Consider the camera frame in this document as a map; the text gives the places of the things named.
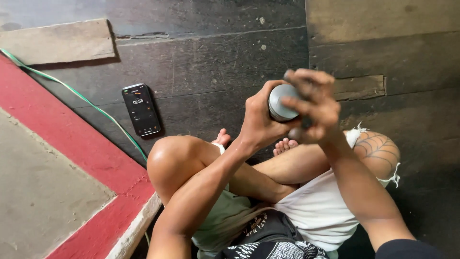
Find person's right hand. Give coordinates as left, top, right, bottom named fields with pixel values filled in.
left=282, top=68, right=342, bottom=145

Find person's left hand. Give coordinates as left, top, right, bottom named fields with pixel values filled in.
left=239, top=80, right=302, bottom=154

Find silver metal cylinder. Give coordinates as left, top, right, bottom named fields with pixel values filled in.
left=268, top=84, right=302, bottom=123

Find dark grey abrasive cloth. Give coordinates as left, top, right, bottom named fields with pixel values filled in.
left=284, top=71, right=314, bottom=141

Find small wooden plank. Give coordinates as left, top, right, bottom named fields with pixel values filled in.
left=333, top=74, right=387, bottom=101

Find person's right leg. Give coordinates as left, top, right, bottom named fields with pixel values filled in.
left=211, top=128, right=401, bottom=186

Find person's leg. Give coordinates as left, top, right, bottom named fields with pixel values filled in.
left=211, top=128, right=401, bottom=186
left=147, top=135, right=300, bottom=207

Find person's white frayed shorts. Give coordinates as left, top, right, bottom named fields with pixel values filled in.
left=191, top=122, right=402, bottom=259

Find person's black printed shirt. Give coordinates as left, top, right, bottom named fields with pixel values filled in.
left=215, top=210, right=446, bottom=259

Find person's left leg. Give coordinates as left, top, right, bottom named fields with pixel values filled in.
left=147, top=135, right=300, bottom=207

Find black smartphone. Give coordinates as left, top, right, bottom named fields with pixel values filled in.
left=121, top=83, right=162, bottom=137

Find flat wooden board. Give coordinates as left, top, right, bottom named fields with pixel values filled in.
left=0, top=18, right=118, bottom=66

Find red edged concrete slab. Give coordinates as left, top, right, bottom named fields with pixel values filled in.
left=0, top=54, right=162, bottom=259

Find green cable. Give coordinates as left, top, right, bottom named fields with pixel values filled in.
left=0, top=48, right=149, bottom=163

